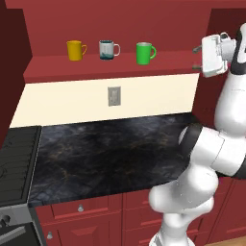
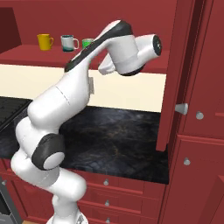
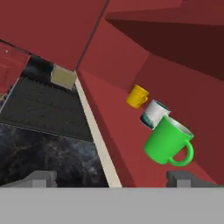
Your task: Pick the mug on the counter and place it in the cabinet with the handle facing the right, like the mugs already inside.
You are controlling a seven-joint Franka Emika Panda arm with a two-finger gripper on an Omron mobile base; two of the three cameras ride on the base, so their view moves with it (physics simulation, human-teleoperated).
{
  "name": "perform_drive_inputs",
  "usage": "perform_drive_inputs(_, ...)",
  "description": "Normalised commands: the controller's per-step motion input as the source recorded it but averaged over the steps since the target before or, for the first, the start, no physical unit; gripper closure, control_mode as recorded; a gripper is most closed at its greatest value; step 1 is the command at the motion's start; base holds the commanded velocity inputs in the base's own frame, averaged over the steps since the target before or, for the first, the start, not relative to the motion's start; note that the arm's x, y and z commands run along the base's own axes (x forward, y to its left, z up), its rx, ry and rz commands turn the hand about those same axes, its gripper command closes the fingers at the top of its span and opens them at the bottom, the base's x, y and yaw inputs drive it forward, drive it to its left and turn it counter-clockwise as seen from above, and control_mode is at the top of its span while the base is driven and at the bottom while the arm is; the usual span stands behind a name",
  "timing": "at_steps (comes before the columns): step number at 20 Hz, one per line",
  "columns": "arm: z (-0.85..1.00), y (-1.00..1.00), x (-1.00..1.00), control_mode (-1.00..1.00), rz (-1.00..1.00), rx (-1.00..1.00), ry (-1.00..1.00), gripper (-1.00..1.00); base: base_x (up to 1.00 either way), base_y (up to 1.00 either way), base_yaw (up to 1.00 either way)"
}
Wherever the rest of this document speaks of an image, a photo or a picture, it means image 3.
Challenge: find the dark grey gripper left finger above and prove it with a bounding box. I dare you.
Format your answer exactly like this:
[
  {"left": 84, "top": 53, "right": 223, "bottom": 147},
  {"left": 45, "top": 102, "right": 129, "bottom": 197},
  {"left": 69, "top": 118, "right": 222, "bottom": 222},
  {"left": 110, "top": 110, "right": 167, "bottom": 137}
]
[{"left": 1, "top": 170, "right": 59, "bottom": 188}]

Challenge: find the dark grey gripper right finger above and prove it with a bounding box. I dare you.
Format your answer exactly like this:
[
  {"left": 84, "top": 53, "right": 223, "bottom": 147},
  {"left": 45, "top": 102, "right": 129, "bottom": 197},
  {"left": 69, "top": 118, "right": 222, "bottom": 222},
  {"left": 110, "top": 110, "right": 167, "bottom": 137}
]
[{"left": 165, "top": 170, "right": 221, "bottom": 188}]

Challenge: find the green mug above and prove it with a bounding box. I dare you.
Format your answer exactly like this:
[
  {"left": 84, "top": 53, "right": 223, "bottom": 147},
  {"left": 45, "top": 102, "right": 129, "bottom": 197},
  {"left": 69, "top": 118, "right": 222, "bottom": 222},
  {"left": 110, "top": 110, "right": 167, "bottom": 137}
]
[{"left": 143, "top": 115, "right": 195, "bottom": 168}]

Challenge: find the white and teal mug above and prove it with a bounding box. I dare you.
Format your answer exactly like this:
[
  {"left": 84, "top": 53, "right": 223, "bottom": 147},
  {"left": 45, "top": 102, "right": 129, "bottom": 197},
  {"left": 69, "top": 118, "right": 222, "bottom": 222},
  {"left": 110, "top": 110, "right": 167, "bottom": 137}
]
[{"left": 139, "top": 99, "right": 172, "bottom": 130}]

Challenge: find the yellow mug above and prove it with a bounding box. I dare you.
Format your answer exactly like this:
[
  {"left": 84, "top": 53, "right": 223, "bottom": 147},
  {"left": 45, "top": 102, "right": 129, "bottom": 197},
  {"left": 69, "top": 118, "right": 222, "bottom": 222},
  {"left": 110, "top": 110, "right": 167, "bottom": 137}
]
[{"left": 125, "top": 83, "right": 151, "bottom": 109}]

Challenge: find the red open cabinet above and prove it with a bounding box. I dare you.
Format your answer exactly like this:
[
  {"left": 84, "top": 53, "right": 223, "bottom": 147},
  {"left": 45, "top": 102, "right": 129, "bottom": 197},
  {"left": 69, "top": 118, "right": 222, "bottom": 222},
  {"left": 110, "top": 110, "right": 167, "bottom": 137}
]
[{"left": 74, "top": 0, "right": 224, "bottom": 188}]

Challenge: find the red closed cabinet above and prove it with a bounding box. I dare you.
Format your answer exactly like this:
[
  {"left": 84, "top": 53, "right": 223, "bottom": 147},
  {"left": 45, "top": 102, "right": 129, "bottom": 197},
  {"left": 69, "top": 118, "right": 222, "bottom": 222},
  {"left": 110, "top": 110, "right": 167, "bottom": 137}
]
[{"left": 0, "top": 42, "right": 32, "bottom": 95}]

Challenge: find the red cabinet door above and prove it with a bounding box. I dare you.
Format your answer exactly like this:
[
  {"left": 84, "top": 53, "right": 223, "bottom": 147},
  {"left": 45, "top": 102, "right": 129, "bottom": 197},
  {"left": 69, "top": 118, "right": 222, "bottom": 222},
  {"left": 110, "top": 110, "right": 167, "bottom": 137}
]
[{"left": 0, "top": 0, "right": 110, "bottom": 72}]

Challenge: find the beige rectangular block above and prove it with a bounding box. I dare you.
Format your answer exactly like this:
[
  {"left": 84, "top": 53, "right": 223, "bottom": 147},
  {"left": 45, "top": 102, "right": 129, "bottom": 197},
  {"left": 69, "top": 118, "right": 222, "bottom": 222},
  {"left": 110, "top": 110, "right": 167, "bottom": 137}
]
[{"left": 50, "top": 64, "right": 78, "bottom": 91}]

